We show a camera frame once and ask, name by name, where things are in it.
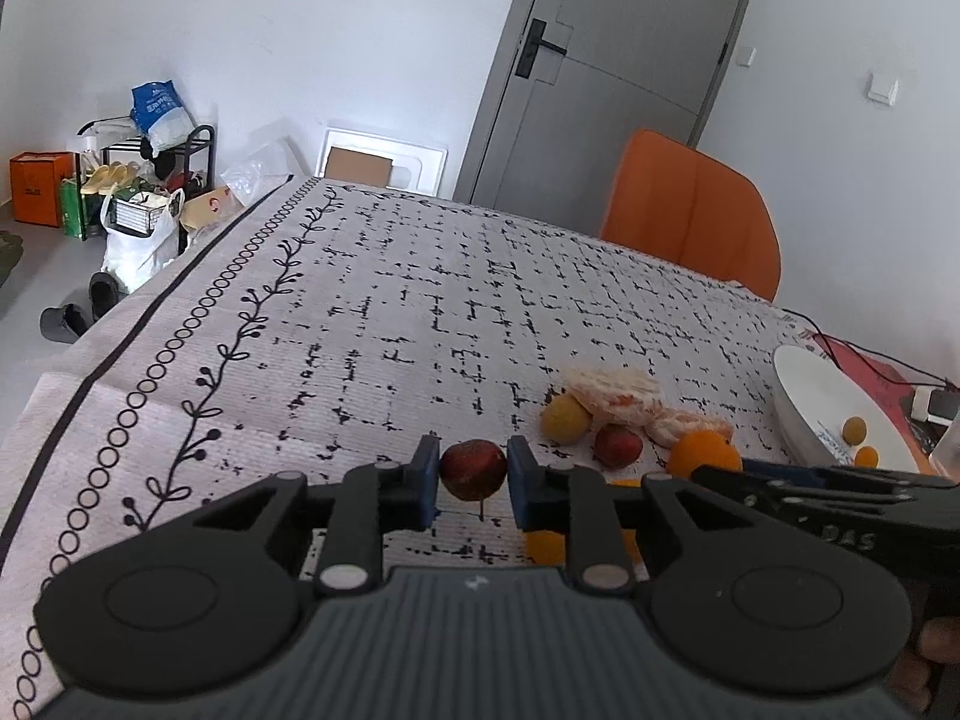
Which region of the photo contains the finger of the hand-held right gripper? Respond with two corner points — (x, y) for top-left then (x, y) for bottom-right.
(688, 457), (822, 503)

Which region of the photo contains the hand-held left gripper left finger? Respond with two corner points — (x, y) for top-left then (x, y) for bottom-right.
(191, 433), (443, 598)

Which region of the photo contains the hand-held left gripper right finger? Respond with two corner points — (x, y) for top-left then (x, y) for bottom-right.
(506, 435), (760, 593)

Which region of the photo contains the orange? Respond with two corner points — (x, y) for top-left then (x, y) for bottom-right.
(667, 429), (743, 482)
(523, 476), (647, 571)

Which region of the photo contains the dark red plum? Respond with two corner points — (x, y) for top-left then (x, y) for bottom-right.
(592, 424), (644, 467)
(439, 440), (509, 502)

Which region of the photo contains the small peeled pomelo segment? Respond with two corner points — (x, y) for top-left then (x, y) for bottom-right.
(645, 409), (736, 449)

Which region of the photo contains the yellow round fruit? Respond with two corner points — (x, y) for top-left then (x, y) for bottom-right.
(540, 394), (592, 443)

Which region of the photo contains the white plate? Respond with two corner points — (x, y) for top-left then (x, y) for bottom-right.
(771, 343), (935, 475)

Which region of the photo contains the large peeled pomelo segment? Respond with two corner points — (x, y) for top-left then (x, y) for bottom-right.
(564, 369), (666, 425)

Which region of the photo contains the person's right hand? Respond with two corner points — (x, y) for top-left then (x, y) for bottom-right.
(896, 611), (960, 717)

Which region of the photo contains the translucent white object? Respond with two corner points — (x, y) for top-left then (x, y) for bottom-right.
(930, 433), (960, 482)

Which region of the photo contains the black white charger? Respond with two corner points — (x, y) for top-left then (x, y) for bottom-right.
(904, 384), (960, 428)

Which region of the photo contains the orange chair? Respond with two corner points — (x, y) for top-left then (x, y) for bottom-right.
(598, 127), (782, 302)

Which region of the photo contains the white foam board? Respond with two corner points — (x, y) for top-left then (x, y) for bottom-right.
(315, 122), (449, 200)

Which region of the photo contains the brown cardboard piece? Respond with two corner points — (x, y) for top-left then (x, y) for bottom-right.
(324, 148), (395, 187)

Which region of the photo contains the brown paper bag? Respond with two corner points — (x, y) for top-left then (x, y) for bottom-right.
(182, 186), (245, 241)

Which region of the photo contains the clear plastic bag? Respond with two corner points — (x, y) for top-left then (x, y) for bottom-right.
(221, 136), (301, 211)

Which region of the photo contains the white shopping bag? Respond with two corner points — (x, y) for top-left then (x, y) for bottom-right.
(101, 187), (186, 293)

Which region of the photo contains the black slipper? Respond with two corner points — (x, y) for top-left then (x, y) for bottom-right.
(39, 304), (89, 342)
(88, 272), (125, 321)

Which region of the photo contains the black shoe rack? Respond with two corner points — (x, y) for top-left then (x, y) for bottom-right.
(75, 116), (216, 241)

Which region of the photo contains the pair of yellow slippers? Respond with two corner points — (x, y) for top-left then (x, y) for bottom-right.
(81, 163), (140, 194)

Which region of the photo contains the green box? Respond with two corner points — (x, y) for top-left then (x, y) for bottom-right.
(61, 176), (102, 239)

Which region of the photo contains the blue white bag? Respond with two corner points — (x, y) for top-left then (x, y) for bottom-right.
(129, 80), (197, 152)

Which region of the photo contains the grey door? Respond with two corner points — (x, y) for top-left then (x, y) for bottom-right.
(454, 0), (766, 207)

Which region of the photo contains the dark green floor mat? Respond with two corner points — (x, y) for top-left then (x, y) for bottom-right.
(0, 232), (25, 290)

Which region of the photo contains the orange box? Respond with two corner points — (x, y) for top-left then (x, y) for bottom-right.
(9, 151), (76, 228)

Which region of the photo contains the black cable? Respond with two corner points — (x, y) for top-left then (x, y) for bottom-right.
(812, 328), (960, 392)

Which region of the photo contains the black door handle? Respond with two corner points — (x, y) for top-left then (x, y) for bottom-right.
(514, 17), (571, 80)

